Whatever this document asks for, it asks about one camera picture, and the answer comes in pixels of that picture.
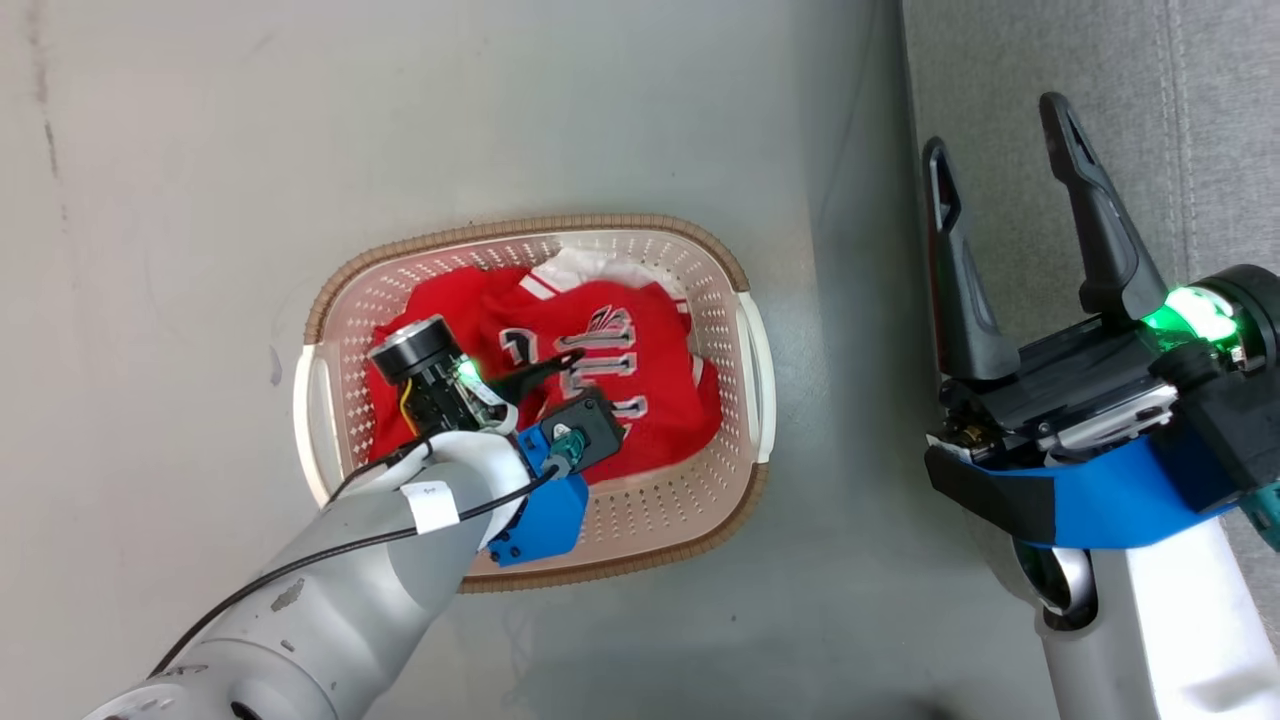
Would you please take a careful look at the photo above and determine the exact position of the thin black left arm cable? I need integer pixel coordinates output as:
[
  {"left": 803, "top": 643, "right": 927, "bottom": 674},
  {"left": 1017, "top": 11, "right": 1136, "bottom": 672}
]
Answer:
[{"left": 148, "top": 462, "right": 559, "bottom": 679}]

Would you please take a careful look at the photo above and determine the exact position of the white cable label tag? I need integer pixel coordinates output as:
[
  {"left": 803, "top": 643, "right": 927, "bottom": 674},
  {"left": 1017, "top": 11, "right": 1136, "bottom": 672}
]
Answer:
[{"left": 400, "top": 481, "right": 462, "bottom": 535}]

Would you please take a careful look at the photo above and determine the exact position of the red sports jersey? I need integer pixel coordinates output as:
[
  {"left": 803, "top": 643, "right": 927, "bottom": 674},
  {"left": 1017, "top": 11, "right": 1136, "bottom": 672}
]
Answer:
[{"left": 364, "top": 248, "right": 724, "bottom": 487}]

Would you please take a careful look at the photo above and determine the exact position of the beige perforated laundry basket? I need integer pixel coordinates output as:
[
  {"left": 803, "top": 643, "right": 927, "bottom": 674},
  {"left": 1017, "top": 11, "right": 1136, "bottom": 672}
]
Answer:
[{"left": 293, "top": 213, "right": 777, "bottom": 594}]

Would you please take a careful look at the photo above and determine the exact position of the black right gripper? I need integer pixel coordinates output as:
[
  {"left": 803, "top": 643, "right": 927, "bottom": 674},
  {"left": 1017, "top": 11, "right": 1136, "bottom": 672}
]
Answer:
[{"left": 921, "top": 92, "right": 1280, "bottom": 503}]

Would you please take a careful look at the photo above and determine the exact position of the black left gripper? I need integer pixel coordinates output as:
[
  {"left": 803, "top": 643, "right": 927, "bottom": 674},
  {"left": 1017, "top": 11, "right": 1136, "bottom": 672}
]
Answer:
[{"left": 368, "top": 315, "right": 588, "bottom": 435}]

